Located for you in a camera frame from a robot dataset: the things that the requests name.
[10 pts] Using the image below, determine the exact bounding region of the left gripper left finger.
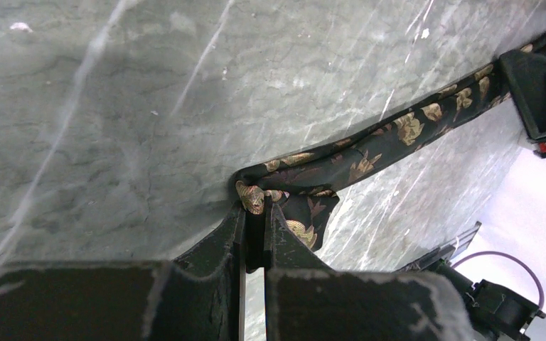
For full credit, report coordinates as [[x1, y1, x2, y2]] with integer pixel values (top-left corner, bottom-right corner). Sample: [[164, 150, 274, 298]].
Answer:
[[0, 204, 245, 340]]

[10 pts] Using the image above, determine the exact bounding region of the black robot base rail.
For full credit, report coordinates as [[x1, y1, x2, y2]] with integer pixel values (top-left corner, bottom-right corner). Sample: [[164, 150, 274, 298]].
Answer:
[[396, 221, 482, 272]]

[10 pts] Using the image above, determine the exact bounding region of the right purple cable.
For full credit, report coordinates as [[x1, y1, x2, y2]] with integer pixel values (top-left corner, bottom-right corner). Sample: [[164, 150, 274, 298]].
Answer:
[[451, 250, 546, 312]]

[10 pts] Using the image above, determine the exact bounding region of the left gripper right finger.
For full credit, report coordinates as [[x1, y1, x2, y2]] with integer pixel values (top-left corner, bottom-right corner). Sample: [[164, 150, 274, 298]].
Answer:
[[264, 204, 473, 340]]

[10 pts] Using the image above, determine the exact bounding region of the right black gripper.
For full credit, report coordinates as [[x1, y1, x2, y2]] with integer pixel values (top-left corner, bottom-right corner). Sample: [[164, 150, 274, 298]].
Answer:
[[499, 50, 546, 158]]

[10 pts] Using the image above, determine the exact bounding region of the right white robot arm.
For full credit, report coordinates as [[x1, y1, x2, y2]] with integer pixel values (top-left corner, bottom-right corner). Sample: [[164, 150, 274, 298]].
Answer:
[[428, 50, 546, 340]]

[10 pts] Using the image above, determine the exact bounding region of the black gold patterned tie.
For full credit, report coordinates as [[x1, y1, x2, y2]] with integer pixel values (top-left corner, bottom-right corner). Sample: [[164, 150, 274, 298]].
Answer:
[[232, 16, 546, 253]]

